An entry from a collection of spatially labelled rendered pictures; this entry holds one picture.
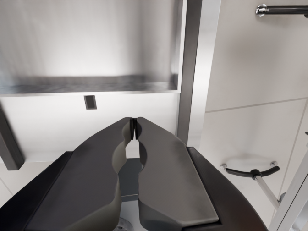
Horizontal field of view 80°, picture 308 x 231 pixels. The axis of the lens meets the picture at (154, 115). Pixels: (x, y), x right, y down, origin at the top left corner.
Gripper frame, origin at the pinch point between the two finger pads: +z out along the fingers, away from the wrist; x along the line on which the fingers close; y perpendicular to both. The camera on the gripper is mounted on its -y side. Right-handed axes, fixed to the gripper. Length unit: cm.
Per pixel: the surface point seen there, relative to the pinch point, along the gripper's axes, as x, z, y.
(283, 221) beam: 84, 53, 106
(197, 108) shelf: 9.1, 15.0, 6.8
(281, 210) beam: 84, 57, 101
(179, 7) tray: 5.1, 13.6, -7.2
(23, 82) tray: -16.2, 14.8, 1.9
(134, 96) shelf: -0.7, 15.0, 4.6
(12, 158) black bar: -20.9, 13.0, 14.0
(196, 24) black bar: 7.1, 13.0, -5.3
